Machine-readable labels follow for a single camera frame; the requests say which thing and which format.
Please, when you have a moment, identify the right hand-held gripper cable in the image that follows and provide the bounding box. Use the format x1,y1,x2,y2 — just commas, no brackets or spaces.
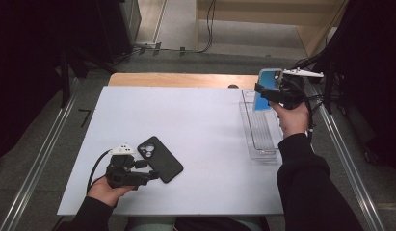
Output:
283,78,315,142

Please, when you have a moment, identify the black phone case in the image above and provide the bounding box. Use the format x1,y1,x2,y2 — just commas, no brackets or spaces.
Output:
137,135,184,184

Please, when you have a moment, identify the white board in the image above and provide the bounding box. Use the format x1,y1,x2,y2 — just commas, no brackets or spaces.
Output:
56,85,315,217

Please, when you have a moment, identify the light wooden shelf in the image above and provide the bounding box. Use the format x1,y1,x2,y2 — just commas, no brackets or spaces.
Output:
195,0,348,57

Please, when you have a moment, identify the person's right hand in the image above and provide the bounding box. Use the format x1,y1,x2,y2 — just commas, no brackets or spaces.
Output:
269,100,310,140

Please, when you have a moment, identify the metal floor rail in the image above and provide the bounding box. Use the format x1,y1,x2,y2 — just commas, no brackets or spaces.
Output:
309,83,387,231
0,76,81,231

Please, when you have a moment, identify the hand-held gripper cable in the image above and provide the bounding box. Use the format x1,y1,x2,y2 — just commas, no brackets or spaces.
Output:
86,148,113,194
283,78,315,142

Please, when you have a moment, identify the black stand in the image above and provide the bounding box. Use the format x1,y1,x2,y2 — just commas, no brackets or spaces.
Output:
57,44,117,109
291,47,348,115

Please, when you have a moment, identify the black hanging cable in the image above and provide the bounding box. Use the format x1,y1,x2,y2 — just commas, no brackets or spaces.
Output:
182,0,218,54

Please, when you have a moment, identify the black cabinet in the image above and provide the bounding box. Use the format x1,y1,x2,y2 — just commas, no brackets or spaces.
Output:
95,0,143,64

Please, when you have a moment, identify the wooden table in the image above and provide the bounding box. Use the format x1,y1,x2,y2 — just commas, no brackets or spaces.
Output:
107,72,261,90

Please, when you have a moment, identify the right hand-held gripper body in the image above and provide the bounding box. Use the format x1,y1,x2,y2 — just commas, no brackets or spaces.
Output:
269,66,325,111

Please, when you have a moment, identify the left hand-held gripper cable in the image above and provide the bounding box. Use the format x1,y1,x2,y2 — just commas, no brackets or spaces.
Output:
86,148,113,194

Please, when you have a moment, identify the iridescent translucent phone case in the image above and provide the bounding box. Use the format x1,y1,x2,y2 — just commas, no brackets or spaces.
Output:
251,67,284,113

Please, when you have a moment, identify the clear plastic rack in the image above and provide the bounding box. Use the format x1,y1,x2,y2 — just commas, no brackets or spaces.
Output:
238,89,285,163

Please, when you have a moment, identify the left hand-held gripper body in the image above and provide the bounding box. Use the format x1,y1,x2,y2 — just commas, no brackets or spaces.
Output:
105,143,151,191

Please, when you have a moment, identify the person's left hand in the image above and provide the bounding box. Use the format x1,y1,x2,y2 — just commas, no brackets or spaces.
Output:
87,175,136,208

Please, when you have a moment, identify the black curtain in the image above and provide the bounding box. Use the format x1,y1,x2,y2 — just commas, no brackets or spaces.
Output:
327,0,396,174
0,0,100,162

